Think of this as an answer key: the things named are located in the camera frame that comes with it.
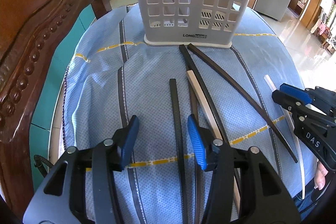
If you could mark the black chopstick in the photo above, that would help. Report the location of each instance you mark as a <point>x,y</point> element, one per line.
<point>199,82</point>
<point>178,134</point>
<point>241,90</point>

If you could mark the dark brown chopstick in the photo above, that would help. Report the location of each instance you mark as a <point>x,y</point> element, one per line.
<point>193,103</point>

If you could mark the person's blue jeans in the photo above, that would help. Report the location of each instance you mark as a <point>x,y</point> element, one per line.
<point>304,203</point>

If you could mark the cream chopstick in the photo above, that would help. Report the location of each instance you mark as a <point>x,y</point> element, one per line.
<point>202,98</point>

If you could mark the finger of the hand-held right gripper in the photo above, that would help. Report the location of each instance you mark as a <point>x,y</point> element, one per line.
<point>294,91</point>
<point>283,99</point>

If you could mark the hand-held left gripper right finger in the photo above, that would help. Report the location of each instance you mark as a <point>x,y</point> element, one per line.
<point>198,145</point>

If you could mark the hanging clothes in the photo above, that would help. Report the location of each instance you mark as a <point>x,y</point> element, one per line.
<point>325,29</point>

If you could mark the white plastic utensil basket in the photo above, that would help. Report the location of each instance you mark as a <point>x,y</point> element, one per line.
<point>189,35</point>

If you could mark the teal base cabinets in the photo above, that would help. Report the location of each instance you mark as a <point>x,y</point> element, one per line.
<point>78,22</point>

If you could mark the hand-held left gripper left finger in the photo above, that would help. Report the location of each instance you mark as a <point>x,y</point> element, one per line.
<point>128,142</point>

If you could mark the person's right hand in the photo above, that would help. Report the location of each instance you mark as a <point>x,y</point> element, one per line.
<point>320,178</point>

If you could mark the white chopstick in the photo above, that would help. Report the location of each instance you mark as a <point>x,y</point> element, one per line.
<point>302,174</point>

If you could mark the carved wooden chair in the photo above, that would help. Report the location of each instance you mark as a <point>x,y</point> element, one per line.
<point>31,16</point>

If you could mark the blue checked cloth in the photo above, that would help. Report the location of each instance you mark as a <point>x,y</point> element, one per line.
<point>105,98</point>

